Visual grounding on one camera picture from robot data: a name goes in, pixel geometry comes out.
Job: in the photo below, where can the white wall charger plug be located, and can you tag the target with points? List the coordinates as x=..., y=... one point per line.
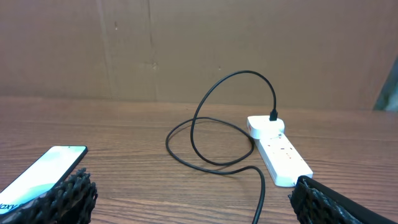
x=261, y=127

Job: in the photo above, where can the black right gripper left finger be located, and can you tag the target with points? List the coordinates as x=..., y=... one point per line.
x=71, y=202

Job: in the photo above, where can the brown cardboard backdrop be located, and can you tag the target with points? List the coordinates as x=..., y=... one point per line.
x=316, y=54

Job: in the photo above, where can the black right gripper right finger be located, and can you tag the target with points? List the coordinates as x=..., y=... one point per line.
x=315, y=203

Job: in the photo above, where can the Samsung Galaxy smartphone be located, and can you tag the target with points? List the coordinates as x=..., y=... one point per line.
x=44, y=174

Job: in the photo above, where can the white power strip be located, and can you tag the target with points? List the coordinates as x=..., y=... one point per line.
x=282, y=160

